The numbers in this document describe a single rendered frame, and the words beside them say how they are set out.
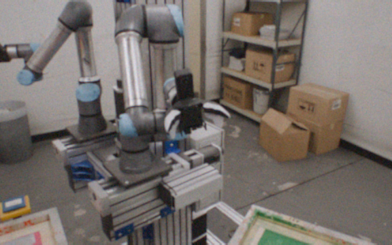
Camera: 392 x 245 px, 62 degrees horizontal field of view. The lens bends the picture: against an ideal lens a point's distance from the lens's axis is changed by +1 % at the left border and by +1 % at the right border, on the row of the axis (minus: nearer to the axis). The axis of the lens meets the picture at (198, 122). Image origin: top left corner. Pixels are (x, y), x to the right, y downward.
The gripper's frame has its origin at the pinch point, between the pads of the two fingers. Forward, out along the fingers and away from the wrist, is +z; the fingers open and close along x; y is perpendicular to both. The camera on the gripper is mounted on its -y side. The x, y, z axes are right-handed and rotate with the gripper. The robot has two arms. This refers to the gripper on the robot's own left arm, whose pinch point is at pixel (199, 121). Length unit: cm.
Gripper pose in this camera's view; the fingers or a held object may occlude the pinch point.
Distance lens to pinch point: 75.2
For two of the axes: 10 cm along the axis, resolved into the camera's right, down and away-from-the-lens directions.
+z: 2.4, 3.8, -8.9
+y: 1.3, 9.0, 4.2
